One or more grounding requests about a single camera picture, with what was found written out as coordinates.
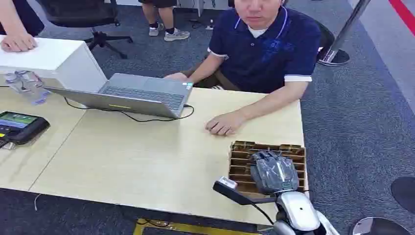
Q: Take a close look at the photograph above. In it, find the seated person's left hand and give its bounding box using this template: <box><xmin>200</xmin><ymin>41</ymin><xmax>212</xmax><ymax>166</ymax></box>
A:
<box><xmin>205</xmin><ymin>111</ymin><xmax>248</xmax><ymax>137</ymax></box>

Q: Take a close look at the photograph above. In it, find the leaning person's hand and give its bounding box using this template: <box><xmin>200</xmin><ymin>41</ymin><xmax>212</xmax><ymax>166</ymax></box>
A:
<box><xmin>0</xmin><ymin>32</ymin><xmax>38</xmax><ymax>53</ymax></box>

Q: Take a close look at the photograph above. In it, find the seated person's right hand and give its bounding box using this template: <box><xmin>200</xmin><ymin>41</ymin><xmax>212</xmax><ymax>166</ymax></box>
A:
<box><xmin>163</xmin><ymin>71</ymin><xmax>190</xmax><ymax>82</ymax></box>

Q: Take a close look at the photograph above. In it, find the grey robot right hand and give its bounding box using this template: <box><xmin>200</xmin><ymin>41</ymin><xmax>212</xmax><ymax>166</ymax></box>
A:
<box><xmin>250</xmin><ymin>150</ymin><xmax>300</xmax><ymax>196</ymax></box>

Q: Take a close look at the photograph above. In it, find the person leaning on cabinet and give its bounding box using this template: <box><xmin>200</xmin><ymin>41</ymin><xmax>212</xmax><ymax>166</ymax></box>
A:
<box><xmin>0</xmin><ymin>0</ymin><xmax>46</xmax><ymax>53</ymax></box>

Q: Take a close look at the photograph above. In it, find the wooden card box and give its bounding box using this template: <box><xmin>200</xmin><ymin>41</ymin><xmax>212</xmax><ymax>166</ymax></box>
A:
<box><xmin>228</xmin><ymin>140</ymin><xmax>307</xmax><ymax>199</ymax></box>

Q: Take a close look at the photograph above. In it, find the grey laptop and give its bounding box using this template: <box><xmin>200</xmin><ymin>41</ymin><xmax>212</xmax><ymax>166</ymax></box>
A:
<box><xmin>43</xmin><ymin>72</ymin><xmax>194</xmax><ymax>119</ymax></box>

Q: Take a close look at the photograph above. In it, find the white cabinet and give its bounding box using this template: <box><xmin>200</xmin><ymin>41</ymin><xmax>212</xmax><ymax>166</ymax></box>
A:
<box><xmin>0</xmin><ymin>35</ymin><xmax>108</xmax><ymax>94</ymax></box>

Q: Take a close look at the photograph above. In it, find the clear plastic bottle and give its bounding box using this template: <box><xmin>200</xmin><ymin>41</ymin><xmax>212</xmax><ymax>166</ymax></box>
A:
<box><xmin>4</xmin><ymin>70</ymin><xmax>51</xmax><ymax>106</ymax></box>

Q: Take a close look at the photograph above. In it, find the standing person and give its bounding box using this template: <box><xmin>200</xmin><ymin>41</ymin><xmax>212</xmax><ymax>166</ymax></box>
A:
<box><xmin>138</xmin><ymin>0</ymin><xmax>191</xmax><ymax>43</ymax></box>

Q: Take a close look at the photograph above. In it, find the black office chair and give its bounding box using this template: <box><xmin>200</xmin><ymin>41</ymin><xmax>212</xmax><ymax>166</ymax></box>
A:
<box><xmin>35</xmin><ymin>0</ymin><xmax>134</xmax><ymax>60</ymax></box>

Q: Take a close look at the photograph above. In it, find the black handheld controller with screen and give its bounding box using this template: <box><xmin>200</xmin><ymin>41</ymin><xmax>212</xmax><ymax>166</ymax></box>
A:
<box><xmin>0</xmin><ymin>111</ymin><xmax>51</xmax><ymax>146</ymax></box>

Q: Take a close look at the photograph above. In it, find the seated person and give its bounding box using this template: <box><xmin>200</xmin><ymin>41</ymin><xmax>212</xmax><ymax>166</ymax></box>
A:
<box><xmin>163</xmin><ymin>0</ymin><xmax>322</xmax><ymax>137</ymax></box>

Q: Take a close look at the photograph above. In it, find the chrome round base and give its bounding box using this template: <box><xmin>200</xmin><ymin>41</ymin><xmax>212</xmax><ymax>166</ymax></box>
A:
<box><xmin>349</xmin><ymin>216</ymin><xmax>413</xmax><ymax>235</ymax></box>

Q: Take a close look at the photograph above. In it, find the black robot foot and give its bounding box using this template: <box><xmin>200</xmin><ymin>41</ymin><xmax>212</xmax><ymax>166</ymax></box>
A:
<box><xmin>390</xmin><ymin>176</ymin><xmax>415</xmax><ymax>215</ymax></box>

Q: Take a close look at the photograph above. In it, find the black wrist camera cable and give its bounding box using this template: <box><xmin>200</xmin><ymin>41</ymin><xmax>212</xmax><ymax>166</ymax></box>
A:
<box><xmin>251</xmin><ymin>203</ymin><xmax>276</xmax><ymax>225</ymax></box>

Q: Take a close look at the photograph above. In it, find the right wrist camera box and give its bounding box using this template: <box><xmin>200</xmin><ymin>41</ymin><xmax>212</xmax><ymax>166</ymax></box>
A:
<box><xmin>212</xmin><ymin>176</ymin><xmax>277</xmax><ymax>206</ymax></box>

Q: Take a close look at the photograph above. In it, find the black laptop cable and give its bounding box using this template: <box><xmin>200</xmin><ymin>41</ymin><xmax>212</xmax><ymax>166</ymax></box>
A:
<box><xmin>63</xmin><ymin>96</ymin><xmax>195</xmax><ymax>123</ymax></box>

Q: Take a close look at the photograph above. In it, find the yellow metal frame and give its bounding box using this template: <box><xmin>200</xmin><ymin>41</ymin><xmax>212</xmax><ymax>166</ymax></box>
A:
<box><xmin>132</xmin><ymin>218</ymin><xmax>262</xmax><ymax>235</ymax></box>

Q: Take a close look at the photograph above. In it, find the chrome stanchion post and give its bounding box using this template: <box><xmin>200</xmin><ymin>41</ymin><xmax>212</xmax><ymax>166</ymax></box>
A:
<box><xmin>317</xmin><ymin>0</ymin><xmax>372</xmax><ymax>67</ymax></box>

